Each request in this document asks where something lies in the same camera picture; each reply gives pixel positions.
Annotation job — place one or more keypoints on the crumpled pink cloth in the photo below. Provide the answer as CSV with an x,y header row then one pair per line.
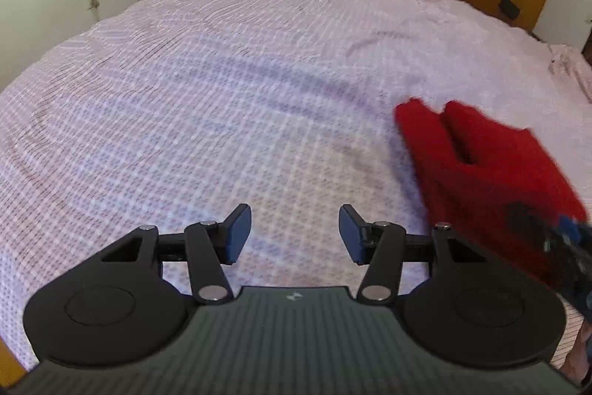
x,y
571,66

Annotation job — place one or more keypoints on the wooden bed frame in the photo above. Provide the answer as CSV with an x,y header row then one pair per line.
x,y
10,365

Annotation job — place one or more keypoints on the red knitted sweater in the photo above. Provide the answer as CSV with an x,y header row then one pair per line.
x,y
471,182

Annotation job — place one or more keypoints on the person's right hand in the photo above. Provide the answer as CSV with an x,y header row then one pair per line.
x,y
578,358

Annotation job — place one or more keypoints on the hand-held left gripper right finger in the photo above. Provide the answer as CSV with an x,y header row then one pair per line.
x,y
352,233

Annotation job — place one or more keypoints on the checkered bed sheet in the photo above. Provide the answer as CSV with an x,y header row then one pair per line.
x,y
231,75

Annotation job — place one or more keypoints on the small black wardrobe box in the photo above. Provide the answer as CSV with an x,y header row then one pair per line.
x,y
509,7

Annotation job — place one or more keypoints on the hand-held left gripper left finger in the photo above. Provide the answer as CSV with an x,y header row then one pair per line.
x,y
238,233

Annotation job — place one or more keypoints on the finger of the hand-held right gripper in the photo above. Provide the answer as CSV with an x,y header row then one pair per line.
x,y
571,228

